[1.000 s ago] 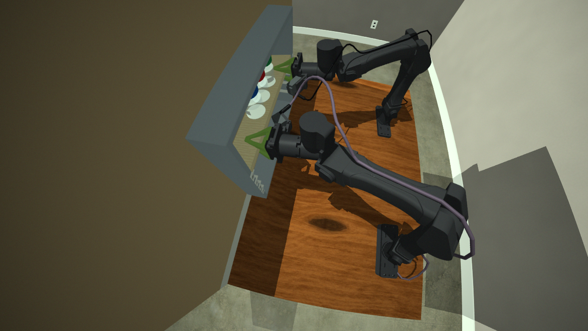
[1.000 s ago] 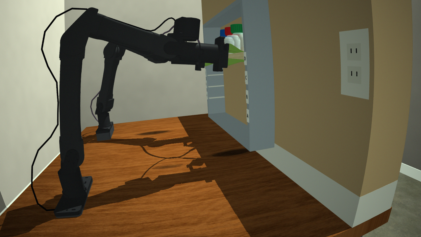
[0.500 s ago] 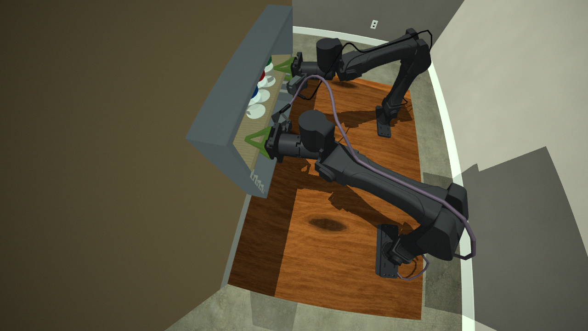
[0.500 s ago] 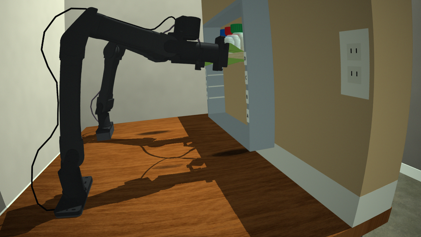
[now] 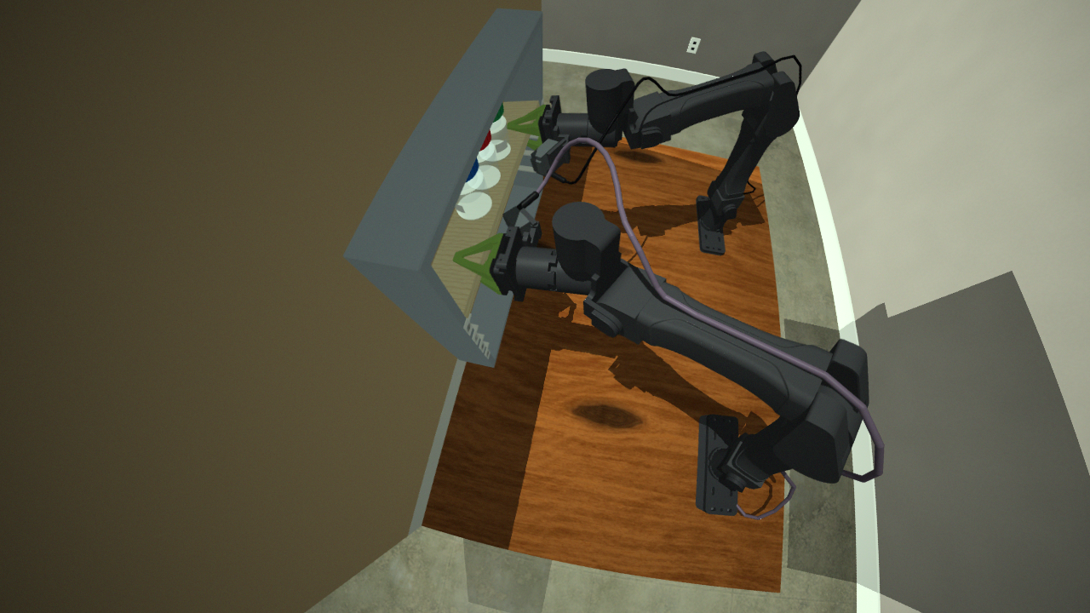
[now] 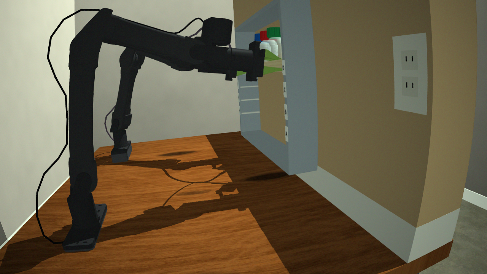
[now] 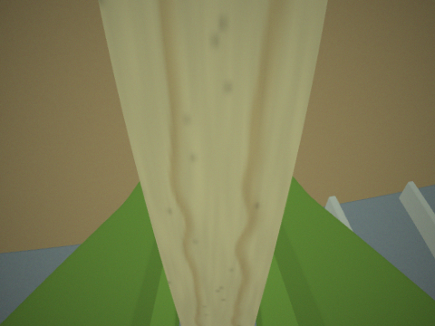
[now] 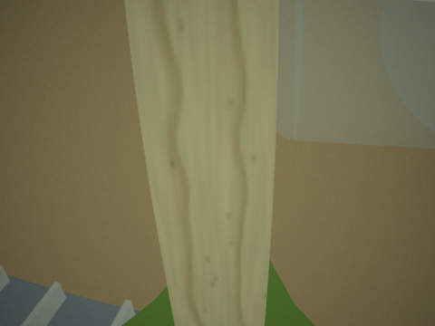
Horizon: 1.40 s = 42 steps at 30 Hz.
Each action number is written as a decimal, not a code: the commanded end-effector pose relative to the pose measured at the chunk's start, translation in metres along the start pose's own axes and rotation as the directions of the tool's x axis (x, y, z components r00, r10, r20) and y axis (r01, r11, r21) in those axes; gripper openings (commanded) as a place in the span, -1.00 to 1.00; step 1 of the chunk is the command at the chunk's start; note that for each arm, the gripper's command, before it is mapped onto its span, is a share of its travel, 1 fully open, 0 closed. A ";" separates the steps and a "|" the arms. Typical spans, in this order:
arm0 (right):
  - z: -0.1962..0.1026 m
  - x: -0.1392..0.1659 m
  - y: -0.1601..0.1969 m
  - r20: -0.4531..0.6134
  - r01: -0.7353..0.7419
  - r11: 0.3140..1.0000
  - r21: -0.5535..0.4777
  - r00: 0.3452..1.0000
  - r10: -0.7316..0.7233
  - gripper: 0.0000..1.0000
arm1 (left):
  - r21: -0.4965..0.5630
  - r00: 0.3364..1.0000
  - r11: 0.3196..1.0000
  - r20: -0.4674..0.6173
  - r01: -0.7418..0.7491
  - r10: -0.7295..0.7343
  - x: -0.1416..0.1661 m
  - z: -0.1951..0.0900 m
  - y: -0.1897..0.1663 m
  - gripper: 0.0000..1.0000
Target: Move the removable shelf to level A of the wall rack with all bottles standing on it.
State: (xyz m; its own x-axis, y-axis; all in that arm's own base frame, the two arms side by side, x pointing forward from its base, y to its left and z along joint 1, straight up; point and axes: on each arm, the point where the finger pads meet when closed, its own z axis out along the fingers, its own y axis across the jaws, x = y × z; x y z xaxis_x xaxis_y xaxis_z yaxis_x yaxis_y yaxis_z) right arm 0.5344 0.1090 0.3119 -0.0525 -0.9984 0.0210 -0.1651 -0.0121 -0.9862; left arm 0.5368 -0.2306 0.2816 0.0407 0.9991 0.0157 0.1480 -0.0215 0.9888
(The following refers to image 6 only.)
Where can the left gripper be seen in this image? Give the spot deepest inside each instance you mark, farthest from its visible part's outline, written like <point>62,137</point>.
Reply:
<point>229,73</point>

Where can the light wooden shelf board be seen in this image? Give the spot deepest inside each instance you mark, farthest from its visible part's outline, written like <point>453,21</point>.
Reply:
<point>274,63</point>

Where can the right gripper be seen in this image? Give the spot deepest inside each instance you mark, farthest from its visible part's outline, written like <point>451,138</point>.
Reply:
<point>252,61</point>

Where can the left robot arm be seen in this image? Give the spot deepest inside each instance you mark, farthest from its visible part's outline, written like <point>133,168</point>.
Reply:
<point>130,61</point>

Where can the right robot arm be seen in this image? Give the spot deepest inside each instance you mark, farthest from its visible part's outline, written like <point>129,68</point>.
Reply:
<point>83,61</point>

